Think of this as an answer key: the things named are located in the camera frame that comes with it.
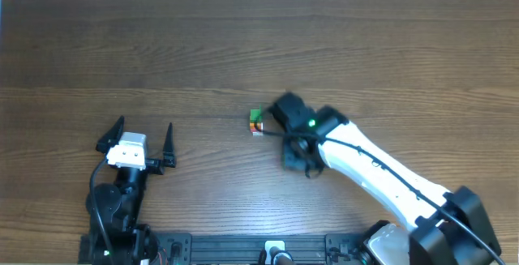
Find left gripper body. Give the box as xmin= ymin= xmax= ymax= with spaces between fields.
xmin=144 ymin=157 xmax=166 ymax=176

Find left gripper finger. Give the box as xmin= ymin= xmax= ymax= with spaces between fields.
xmin=161 ymin=122 xmax=178 ymax=169
xmin=96 ymin=115 xmax=126 ymax=155

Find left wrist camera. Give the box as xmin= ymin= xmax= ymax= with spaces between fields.
xmin=105 ymin=131 xmax=148 ymax=172

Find black cable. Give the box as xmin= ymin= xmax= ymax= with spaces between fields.
xmin=88 ymin=157 xmax=118 ymax=265
xmin=253 ymin=109 xmax=506 ymax=265

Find mounting rail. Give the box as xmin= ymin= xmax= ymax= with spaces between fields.
xmin=79 ymin=232 xmax=439 ymax=265

